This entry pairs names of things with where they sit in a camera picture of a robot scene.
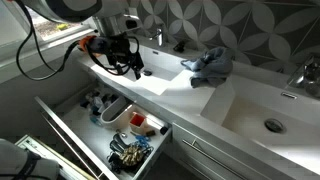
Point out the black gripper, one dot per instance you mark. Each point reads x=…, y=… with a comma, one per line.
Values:
x=118, y=48

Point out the white handkerchief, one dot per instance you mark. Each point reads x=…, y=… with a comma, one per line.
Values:
x=97, y=101

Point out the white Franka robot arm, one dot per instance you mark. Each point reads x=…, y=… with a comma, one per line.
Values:
x=66, y=8

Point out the white U-shaped drawer divider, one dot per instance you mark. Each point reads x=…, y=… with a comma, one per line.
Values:
x=113, y=111

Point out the open white vanity drawer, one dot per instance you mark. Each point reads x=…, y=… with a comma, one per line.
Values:
x=96, y=133

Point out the round sink drain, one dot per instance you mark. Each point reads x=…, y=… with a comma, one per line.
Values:
x=275, y=125
x=147, y=72

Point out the chrome sink faucet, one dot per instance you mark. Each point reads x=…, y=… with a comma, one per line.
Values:
x=306, y=76
x=160, y=35

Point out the square tissue box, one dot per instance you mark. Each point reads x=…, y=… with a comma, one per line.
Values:
x=131, y=22

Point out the orange square cup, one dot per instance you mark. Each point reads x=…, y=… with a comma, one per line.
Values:
x=137, y=120

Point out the small brown item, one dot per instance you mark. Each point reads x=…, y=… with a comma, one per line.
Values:
x=150, y=133

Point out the small black item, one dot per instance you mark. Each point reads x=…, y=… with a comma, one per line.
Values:
x=164, y=130

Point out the small teal packet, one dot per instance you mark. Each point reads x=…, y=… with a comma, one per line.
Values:
x=94, y=120

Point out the black hair clip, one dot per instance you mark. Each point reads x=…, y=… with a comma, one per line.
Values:
x=117, y=142

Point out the leopard print scrunchie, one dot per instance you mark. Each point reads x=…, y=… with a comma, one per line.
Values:
x=131, y=155

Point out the closed white vanity drawers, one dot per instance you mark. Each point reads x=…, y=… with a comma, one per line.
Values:
x=213, y=156

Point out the window with white frame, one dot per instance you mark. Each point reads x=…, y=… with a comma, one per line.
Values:
x=53, y=28

